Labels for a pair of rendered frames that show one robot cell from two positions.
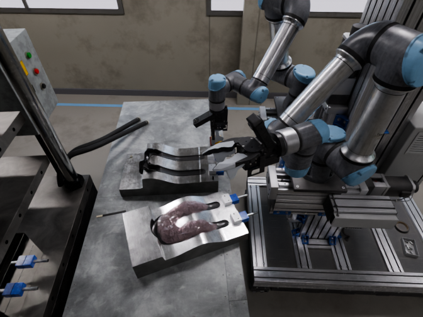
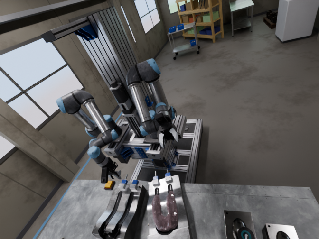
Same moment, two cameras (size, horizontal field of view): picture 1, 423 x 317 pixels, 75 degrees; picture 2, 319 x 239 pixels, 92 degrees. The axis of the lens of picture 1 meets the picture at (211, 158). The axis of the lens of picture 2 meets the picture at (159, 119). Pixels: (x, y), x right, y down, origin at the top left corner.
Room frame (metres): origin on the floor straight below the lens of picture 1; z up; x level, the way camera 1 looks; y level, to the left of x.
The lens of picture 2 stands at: (0.24, 0.44, 1.99)
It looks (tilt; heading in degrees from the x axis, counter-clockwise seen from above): 37 degrees down; 300
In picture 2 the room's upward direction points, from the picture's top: 23 degrees counter-clockwise
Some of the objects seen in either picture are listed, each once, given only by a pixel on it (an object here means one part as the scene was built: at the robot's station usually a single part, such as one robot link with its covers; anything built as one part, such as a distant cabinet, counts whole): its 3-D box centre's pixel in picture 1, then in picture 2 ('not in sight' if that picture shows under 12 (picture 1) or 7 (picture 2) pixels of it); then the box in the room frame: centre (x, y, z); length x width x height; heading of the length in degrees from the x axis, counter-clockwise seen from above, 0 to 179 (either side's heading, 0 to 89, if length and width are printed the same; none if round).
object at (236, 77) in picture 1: (235, 82); (97, 144); (1.14, -0.11, 1.31); 0.11 x 0.11 x 0.08; 43
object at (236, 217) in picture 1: (245, 216); (168, 174); (0.72, -0.16, 0.85); 0.13 x 0.05 x 0.05; 111
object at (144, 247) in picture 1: (186, 226); (166, 211); (0.67, 0.12, 0.85); 0.50 x 0.26 x 0.11; 111
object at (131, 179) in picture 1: (169, 167); (118, 218); (1.02, 0.22, 0.87); 0.50 x 0.26 x 0.14; 94
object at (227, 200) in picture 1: (235, 198); (155, 178); (0.82, -0.12, 0.85); 0.13 x 0.05 x 0.05; 111
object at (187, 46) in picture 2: not in sight; (184, 39); (1.38, -5.40, 0.52); 1.07 x 0.63 x 1.04; 177
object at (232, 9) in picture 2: not in sight; (240, 14); (-0.48, -6.90, 0.44); 1.71 x 0.68 x 0.88; 88
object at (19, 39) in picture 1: (58, 161); not in sight; (1.19, 0.94, 0.73); 0.30 x 0.22 x 1.47; 4
